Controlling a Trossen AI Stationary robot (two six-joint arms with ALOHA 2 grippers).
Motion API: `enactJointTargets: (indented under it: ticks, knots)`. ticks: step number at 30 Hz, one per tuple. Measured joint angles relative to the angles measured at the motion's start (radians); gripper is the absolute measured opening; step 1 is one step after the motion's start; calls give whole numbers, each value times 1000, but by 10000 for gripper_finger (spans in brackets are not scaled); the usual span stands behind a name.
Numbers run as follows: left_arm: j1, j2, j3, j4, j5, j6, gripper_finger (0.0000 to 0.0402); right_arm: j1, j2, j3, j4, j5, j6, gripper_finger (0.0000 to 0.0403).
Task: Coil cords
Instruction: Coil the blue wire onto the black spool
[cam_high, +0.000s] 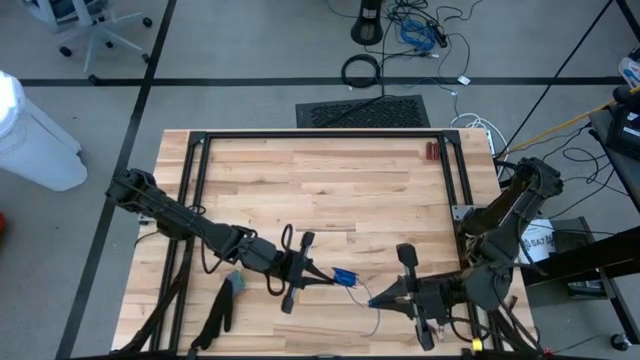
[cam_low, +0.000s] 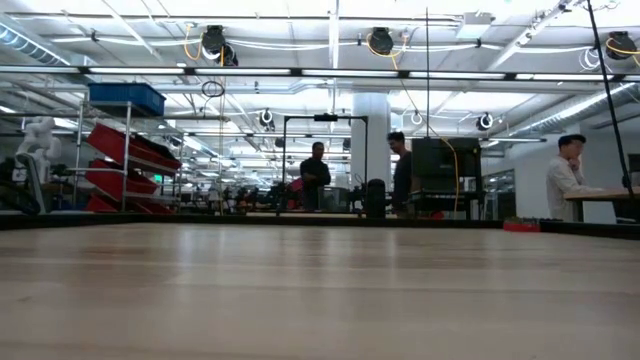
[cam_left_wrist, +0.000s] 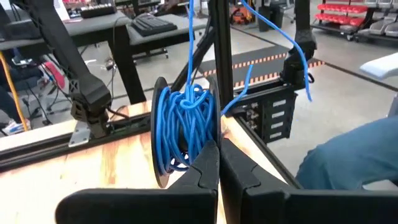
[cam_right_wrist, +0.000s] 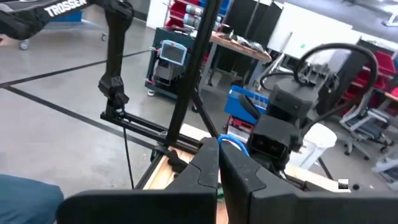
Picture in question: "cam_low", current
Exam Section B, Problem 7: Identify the person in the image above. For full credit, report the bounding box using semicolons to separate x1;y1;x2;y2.
544;133;604;223
386;130;415;217
298;141;333;211

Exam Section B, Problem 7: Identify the black cylinder stand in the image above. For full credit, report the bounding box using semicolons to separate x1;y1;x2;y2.
364;178;390;221

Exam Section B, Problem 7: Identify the white pillar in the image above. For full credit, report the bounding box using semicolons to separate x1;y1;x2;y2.
350;91;393;211

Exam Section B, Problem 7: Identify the black equipment cabinet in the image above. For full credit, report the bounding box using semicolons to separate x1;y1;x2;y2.
410;136;483;221

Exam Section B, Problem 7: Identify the long ceiling light strip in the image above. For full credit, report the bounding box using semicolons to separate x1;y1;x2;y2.
0;64;640;83

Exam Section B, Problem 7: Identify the shelf rack with red bins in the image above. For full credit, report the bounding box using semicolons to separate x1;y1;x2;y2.
74;99;185;216

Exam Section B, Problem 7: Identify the small red block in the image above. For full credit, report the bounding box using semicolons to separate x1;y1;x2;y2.
502;217;543;233

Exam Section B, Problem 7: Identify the blue plastic bin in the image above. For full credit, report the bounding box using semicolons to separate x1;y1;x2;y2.
88;82;167;118

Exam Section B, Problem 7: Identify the wooden desk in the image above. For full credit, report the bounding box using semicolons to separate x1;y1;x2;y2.
563;187;640;223

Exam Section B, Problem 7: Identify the office chair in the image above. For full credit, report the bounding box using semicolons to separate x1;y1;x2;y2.
13;152;49;215

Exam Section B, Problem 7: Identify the black gantry frame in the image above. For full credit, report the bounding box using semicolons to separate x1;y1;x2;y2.
281;113;370;214

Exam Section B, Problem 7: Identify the yellow hanging cable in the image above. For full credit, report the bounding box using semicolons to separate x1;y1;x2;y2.
442;137;460;214

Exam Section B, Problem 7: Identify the black ceiling cable reel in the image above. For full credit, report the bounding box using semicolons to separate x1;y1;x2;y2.
605;30;639;61
367;27;396;56
202;24;239;67

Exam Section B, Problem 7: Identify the black diagonal cable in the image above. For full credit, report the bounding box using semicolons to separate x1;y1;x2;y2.
585;0;636;199

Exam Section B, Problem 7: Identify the silver ventilation duct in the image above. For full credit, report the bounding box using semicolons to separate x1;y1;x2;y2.
0;22;71;66

